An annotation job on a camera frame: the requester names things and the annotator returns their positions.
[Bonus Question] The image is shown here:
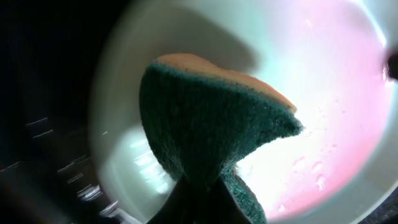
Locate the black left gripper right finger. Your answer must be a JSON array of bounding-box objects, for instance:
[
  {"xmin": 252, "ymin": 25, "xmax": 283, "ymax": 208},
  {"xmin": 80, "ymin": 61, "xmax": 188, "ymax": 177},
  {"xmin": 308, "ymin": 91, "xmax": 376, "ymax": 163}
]
[{"xmin": 198, "ymin": 179, "xmax": 252, "ymax": 224}]

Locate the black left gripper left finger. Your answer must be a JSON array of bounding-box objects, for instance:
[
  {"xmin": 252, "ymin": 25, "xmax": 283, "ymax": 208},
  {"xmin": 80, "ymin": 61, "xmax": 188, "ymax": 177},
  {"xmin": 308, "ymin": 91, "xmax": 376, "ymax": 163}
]
[{"xmin": 147, "ymin": 175, "xmax": 198, "ymax": 224}]

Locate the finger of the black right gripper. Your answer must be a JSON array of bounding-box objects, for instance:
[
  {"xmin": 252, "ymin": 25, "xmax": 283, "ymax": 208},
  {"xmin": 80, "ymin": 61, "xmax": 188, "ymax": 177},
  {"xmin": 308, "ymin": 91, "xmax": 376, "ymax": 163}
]
[{"xmin": 386, "ymin": 51, "xmax": 398, "ymax": 80}]

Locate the mint plate long red stain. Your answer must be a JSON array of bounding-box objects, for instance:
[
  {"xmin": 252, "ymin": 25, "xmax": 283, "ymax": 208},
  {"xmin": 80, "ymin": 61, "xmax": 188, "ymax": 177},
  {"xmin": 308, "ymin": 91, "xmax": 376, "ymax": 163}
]
[{"xmin": 90, "ymin": 0, "xmax": 397, "ymax": 223}]

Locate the green yellow sponge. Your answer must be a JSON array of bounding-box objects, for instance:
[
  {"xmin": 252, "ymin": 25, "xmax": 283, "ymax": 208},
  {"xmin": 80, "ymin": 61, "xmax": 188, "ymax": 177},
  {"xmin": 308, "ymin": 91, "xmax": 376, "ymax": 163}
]
[{"xmin": 139, "ymin": 54, "xmax": 303, "ymax": 223}]

